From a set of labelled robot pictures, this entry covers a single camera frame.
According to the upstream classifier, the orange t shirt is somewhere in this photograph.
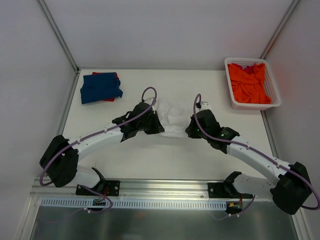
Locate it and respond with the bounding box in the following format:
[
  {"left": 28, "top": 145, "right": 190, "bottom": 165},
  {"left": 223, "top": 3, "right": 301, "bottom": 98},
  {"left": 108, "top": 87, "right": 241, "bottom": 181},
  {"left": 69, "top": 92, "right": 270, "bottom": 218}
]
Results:
[{"left": 227, "top": 63, "right": 272, "bottom": 104}]

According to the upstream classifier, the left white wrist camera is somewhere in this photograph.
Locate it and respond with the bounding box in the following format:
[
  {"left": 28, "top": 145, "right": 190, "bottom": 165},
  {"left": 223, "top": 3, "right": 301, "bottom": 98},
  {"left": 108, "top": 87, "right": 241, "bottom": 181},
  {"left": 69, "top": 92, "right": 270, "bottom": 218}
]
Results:
[{"left": 142, "top": 97, "right": 157, "bottom": 107}]

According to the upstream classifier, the magenta garment in basket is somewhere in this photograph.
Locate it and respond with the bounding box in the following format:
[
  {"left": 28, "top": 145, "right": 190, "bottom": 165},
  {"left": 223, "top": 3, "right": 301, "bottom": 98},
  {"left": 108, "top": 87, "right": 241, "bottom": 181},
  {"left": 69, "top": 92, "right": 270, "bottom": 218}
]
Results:
[{"left": 243, "top": 65, "right": 255, "bottom": 75}]

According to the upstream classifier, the white plastic basket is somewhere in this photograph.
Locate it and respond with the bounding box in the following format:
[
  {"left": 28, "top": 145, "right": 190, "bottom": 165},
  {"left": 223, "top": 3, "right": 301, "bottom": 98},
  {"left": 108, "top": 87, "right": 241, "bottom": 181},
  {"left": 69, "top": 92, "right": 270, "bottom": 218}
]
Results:
[{"left": 224, "top": 57, "right": 281, "bottom": 111}]

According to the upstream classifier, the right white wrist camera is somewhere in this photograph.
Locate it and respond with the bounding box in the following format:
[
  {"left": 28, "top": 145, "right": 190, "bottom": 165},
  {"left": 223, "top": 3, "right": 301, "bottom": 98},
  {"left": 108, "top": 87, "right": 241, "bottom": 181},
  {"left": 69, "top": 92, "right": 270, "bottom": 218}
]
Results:
[{"left": 195, "top": 101, "right": 212, "bottom": 112}]

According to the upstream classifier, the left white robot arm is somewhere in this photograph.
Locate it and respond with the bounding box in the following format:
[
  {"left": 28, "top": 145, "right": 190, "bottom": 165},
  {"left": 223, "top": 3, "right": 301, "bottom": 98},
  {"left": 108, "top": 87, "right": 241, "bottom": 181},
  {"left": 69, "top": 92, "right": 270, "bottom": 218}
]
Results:
[{"left": 39, "top": 102, "right": 165, "bottom": 197}]

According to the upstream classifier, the folded blue t shirt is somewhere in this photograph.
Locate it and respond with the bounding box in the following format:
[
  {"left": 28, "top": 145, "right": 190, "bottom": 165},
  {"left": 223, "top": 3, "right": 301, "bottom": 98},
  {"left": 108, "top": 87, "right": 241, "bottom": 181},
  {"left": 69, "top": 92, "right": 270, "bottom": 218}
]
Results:
[{"left": 80, "top": 74, "right": 123, "bottom": 105}]

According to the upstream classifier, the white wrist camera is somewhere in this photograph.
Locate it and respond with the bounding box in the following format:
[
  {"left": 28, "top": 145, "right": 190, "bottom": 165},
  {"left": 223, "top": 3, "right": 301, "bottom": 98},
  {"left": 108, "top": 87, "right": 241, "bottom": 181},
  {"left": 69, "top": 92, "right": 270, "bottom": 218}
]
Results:
[
  {"left": 195, "top": 101, "right": 212, "bottom": 112},
  {"left": 142, "top": 97, "right": 157, "bottom": 107}
]

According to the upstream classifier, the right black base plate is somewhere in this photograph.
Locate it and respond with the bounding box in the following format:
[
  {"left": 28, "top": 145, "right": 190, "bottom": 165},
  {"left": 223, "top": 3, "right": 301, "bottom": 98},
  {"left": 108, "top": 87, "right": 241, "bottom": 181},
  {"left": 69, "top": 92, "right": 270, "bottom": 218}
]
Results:
[{"left": 207, "top": 182, "right": 253, "bottom": 199}]

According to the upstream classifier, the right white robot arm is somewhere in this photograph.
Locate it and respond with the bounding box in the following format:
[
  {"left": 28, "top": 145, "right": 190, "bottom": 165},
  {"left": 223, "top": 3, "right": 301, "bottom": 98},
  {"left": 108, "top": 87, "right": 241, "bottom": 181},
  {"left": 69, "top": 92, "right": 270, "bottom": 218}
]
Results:
[{"left": 185, "top": 109, "right": 312, "bottom": 215}]

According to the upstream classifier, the aluminium mounting rail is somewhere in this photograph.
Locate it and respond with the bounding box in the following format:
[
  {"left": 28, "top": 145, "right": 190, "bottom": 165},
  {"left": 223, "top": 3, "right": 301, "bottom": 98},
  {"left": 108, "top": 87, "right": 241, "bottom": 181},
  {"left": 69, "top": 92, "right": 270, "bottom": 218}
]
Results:
[{"left": 30, "top": 176, "right": 275, "bottom": 201}]

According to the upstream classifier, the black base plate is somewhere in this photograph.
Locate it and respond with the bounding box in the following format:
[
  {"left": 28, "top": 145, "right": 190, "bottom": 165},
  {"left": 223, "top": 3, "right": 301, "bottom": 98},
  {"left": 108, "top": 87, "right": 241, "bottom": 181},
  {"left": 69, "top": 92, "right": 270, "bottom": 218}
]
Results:
[
  {"left": 75, "top": 179, "right": 121, "bottom": 197},
  {"left": 207, "top": 182, "right": 253, "bottom": 199}
]

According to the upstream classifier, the white slotted cable duct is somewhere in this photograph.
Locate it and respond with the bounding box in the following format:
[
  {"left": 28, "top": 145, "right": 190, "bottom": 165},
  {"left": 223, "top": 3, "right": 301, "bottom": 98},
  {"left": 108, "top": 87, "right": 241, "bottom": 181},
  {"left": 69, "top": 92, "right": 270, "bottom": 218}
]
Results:
[{"left": 40, "top": 197, "right": 227, "bottom": 211}]

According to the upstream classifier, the folded red t shirt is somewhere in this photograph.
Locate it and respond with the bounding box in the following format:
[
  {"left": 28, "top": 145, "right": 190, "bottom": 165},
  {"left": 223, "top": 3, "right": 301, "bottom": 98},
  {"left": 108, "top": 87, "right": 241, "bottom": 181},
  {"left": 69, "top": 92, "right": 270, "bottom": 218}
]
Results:
[{"left": 92, "top": 72, "right": 119, "bottom": 102}]

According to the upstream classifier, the white t shirt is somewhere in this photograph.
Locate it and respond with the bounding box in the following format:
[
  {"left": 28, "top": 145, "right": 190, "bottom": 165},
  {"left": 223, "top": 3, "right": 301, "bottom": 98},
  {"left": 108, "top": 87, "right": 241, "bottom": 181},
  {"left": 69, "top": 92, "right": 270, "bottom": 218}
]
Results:
[{"left": 157, "top": 98, "right": 193, "bottom": 138}]

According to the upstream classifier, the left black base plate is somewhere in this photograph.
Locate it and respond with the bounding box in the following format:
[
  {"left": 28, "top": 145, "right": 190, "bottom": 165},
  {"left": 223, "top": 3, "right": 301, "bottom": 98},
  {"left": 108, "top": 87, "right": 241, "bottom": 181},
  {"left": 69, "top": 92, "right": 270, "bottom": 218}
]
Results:
[{"left": 75, "top": 179, "right": 121, "bottom": 197}]

